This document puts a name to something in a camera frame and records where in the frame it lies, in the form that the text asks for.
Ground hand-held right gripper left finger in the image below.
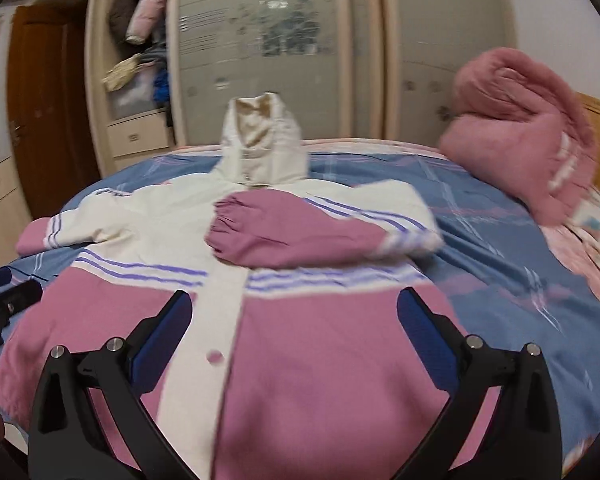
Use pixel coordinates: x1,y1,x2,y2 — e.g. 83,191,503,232
27,289,201,480

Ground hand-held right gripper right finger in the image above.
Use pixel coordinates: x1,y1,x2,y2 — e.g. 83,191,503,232
396,287,563,480

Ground pink and white hooded jacket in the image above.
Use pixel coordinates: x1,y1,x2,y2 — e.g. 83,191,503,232
0,92,505,480

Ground blue clothes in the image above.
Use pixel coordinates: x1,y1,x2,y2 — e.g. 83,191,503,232
151,67,173,111

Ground blue and pink plaid bedsheet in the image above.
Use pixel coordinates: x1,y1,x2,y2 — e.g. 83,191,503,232
0,137,600,461

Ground brown wooden door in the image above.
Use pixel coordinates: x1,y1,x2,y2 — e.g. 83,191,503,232
7,5,103,221

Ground floral pink quilt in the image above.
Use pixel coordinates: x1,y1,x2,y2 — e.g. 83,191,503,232
540,185,600,316

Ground cream wardrobe drawer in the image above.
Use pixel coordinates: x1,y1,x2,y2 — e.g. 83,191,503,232
105,110,175,158

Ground folded pink fleece blanket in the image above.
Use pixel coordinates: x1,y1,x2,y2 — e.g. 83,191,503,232
437,47,600,226

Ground beige cloth bag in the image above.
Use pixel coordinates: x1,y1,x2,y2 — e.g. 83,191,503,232
102,52,145,93

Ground cream wardrobe with sliding doors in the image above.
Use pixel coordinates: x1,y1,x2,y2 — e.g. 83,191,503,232
85,0,520,176

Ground wooden headboard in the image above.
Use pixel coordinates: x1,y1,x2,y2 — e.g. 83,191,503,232
574,92,600,128

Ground hanging dark brown coat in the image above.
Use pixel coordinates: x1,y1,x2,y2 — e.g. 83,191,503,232
107,0,146,51

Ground hanging pink puffer jacket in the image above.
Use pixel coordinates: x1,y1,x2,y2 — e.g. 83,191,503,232
125,0,173,46

